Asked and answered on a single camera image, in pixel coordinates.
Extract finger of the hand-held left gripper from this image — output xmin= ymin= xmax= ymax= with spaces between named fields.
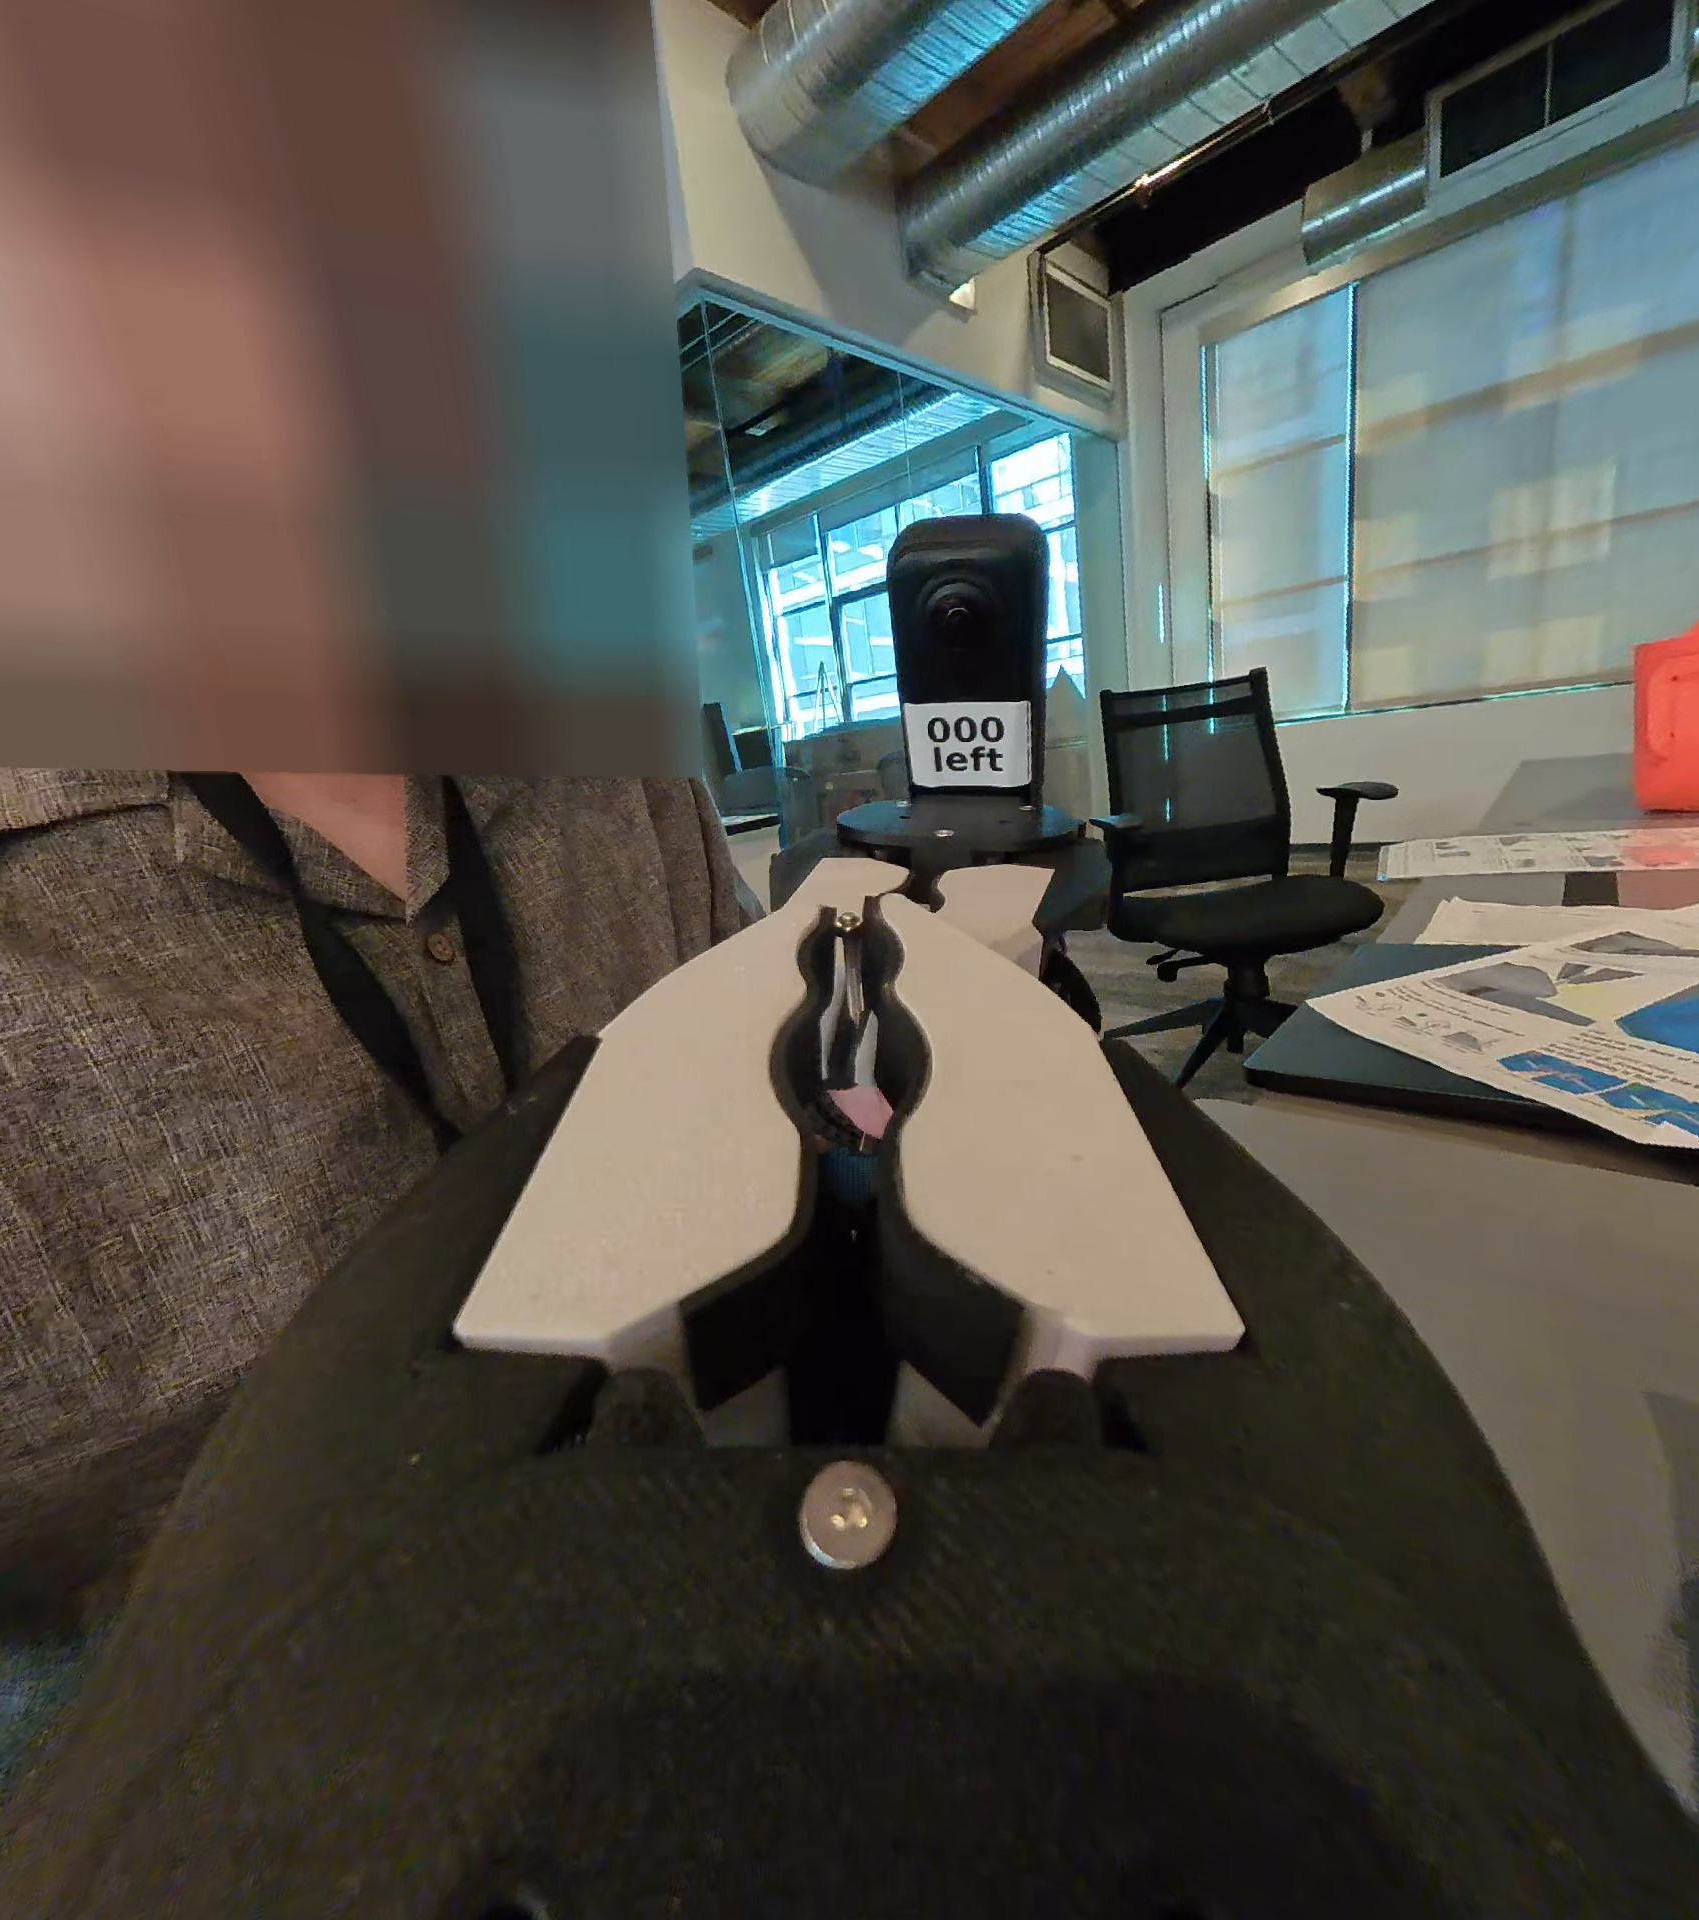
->
xmin=798 ymin=853 xmax=930 ymax=913
xmin=936 ymin=865 xmax=1056 ymax=975

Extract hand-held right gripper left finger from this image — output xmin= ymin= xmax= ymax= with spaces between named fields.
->
xmin=455 ymin=894 xmax=854 ymax=1364

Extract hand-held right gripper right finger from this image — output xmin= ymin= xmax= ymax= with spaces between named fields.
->
xmin=862 ymin=894 xmax=1248 ymax=1381

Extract dark teal folder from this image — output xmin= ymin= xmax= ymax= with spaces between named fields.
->
xmin=1242 ymin=941 xmax=1699 ymax=1197

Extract white blue printed sheets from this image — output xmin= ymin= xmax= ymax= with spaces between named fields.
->
xmin=1306 ymin=823 xmax=1699 ymax=1159

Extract black lanyard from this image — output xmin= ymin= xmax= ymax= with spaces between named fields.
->
xmin=187 ymin=771 xmax=494 ymax=1116

